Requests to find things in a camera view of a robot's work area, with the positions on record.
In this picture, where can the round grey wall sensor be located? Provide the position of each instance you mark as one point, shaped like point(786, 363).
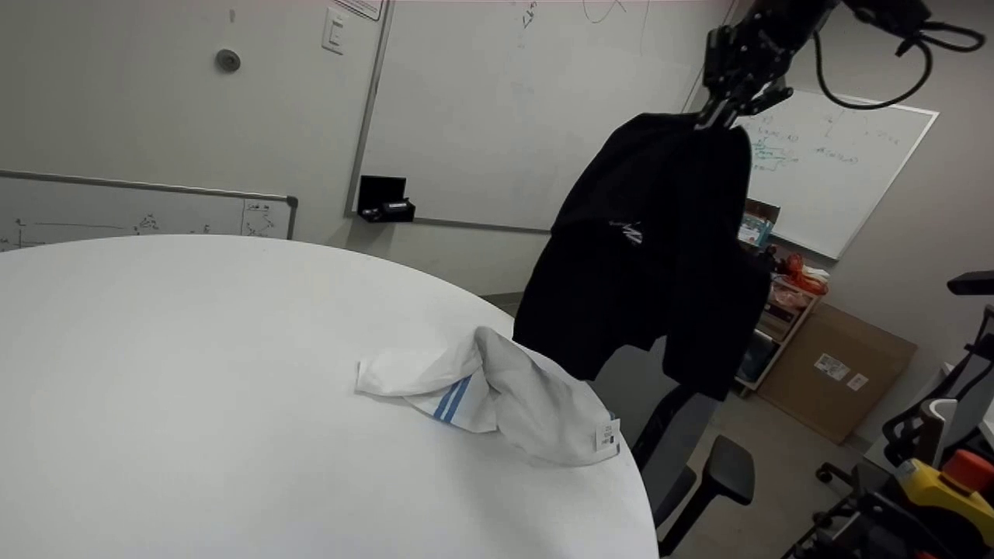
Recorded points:
point(229, 59)

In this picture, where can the black eraser holder box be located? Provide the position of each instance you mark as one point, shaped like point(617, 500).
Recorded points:
point(384, 200)

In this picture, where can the brown cardboard box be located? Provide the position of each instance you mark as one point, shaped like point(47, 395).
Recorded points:
point(827, 373)

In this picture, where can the yellow emergency stop box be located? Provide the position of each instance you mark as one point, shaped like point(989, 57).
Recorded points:
point(949, 486)

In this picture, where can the large wall whiteboard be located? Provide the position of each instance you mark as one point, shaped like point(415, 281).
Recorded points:
point(499, 114)

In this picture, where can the grey office chair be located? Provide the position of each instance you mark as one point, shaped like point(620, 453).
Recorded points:
point(725, 471)

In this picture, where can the small framed whiteboard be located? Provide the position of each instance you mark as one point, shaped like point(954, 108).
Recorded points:
point(848, 172)

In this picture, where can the Franka robot arm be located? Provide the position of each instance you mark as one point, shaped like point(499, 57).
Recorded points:
point(793, 18)

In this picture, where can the black t-shirt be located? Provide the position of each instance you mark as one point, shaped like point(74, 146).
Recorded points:
point(664, 251)

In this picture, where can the white round pedestal table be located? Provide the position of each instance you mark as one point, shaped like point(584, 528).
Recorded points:
point(207, 413)

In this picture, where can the shelf with colourful items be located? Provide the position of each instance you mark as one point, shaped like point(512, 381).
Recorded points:
point(793, 298)

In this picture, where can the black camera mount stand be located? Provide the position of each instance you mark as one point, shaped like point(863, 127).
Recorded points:
point(975, 281)

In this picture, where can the low whiteboard with rail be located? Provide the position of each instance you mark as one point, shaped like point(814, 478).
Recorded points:
point(135, 213)

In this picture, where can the white wall paper sheet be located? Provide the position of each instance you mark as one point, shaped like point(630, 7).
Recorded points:
point(335, 33)

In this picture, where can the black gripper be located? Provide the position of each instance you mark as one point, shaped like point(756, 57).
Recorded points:
point(746, 59)

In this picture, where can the white towel with blue stripes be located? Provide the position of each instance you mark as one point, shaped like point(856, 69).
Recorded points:
point(531, 399)

